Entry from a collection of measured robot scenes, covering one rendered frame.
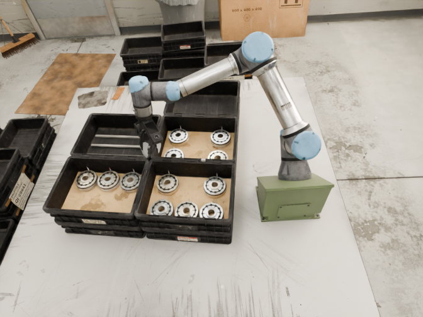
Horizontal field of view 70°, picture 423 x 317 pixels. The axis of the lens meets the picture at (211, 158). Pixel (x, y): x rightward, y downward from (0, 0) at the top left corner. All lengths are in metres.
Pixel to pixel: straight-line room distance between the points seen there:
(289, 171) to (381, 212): 1.26
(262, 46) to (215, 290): 0.98
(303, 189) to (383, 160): 1.62
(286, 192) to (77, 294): 0.97
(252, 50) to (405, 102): 2.43
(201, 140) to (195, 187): 0.30
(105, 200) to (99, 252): 0.24
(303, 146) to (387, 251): 1.33
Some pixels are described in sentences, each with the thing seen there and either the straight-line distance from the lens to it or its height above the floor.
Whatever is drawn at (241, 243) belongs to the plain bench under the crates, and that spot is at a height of 0.70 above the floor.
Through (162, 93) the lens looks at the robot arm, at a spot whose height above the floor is 1.27.
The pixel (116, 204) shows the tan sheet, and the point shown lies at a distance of 1.47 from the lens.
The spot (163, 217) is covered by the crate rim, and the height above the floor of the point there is 0.93.
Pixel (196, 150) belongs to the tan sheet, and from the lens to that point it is 1.56.
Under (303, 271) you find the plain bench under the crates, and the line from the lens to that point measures 1.41.
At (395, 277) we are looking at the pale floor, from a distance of 2.34.
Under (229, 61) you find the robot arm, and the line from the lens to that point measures 1.36.
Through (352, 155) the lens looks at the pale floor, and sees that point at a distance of 2.78.
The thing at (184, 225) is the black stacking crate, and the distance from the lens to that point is 1.29.
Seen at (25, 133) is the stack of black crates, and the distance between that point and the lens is 2.78.
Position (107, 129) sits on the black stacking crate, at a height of 0.83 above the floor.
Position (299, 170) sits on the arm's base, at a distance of 1.38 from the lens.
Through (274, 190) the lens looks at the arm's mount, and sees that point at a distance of 1.25.
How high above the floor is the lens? 2.01
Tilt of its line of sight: 51 degrees down
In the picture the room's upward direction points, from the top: 5 degrees counter-clockwise
